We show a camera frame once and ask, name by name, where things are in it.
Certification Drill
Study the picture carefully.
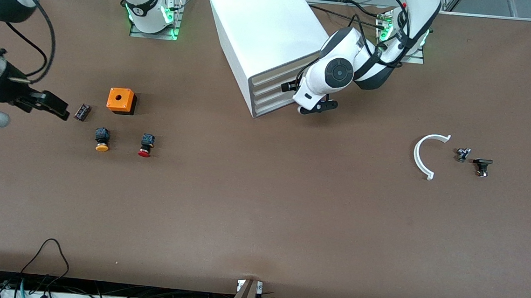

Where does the small black contact block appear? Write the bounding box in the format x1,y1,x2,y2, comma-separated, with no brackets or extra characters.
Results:
74,103,92,122

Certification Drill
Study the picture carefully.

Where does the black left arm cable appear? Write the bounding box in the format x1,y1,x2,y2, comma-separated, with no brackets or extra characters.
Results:
297,0,440,93

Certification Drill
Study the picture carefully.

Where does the small chrome metal fitting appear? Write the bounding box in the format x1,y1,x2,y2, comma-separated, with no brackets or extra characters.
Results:
454,146,473,163

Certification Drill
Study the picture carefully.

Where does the orange button enclosure box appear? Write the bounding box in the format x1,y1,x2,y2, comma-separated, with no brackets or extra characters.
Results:
105,87,138,116

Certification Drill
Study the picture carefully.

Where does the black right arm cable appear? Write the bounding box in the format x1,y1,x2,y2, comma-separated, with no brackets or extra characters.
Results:
0,0,60,85

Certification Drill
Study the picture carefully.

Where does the black cable on table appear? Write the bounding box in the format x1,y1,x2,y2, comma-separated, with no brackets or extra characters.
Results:
305,3,383,22

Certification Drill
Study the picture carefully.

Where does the white drawer cabinet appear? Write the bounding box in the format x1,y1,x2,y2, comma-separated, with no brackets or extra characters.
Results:
200,0,339,124

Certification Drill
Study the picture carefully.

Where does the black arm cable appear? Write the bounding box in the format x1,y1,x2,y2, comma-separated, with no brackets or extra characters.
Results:
297,0,440,93
0,0,60,85

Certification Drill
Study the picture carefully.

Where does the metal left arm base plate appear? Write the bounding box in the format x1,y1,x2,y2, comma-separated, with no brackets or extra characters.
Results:
373,10,428,65

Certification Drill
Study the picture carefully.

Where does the yellow mushroom push button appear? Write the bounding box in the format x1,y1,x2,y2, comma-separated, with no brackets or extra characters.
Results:
94,127,112,153

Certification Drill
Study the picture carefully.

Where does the looped black cable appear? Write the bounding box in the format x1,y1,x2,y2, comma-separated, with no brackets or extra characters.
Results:
19,236,72,290

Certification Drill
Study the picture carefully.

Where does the cream plastic cabinet drawer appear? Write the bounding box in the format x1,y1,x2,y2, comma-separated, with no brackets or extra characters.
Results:
253,90,300,120
251,69,299,107
250,50,322,97

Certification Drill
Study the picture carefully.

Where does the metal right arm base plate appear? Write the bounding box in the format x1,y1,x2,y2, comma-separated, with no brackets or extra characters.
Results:
129,0,185,41

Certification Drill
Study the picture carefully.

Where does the red mushroom push button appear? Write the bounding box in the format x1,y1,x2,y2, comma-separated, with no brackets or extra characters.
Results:
137,133,156,159

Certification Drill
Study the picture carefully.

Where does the black flat-cap push button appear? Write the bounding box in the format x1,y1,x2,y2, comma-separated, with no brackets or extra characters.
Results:
472,158,494,178

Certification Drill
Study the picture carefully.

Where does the white semicircular plastic clamp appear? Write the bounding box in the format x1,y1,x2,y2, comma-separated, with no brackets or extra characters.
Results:
412,132,452,182

